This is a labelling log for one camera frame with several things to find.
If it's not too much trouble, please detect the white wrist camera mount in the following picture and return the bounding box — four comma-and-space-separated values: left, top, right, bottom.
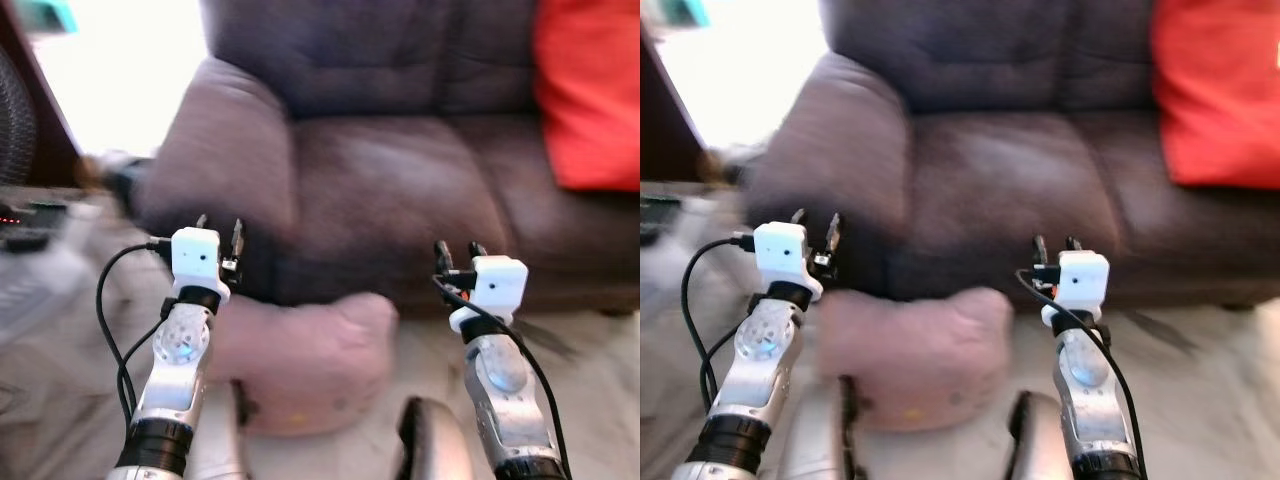
447, 255, 530, 335
168, 227, 233, 303
750, 221, 825, 301
1040, 249, 1112, 330

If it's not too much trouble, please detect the pink pillow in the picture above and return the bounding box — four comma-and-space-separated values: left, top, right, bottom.
820, 287, 1016, 433
205, 292, 401, 437

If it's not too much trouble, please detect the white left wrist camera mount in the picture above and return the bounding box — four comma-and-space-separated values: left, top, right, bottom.
750, 221, 825, 301
168, 227, 233, 303

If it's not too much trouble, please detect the dark purple fabric sofa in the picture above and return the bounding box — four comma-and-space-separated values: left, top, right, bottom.
745, 0, 1280, 311
135, 0, 641, 313

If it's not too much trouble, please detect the red pillow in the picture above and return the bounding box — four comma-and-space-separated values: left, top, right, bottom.
1150, 0, 1280, 191
532, 0, 641, 193

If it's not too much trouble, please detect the small white black object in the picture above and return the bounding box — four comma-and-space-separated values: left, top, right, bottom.
82, 150, 153, 217
700, 148, 763, 203

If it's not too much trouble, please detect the teal plastic stool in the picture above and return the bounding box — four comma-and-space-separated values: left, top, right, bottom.
14, 0, 79, 33
645, 0, 712, 28

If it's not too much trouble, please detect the dark wooden door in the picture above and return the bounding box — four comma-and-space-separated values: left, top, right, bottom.
0, 0, 83, 188
640, 30, 717, 183

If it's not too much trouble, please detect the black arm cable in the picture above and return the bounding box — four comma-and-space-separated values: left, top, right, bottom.
431, 275, 573, 479
1015, 268, 1148, 479
96, 239, 179, 426
680, 234, 759, 409

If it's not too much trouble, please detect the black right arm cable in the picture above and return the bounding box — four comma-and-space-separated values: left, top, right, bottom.
431, 275, 573, 479
1015, 268, 1148, 479

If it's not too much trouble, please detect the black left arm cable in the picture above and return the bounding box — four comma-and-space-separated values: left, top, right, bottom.
680, 234, 759, 409
96, 239, 179, 426

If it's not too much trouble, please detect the silver left robot leg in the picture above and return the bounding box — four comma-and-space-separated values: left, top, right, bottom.
778, 375, 863, 480
188, 380, 253, 480

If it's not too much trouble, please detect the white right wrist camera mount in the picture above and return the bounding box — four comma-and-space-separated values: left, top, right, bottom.
447, 255, 530, 335
1040, 249, 1112, 330

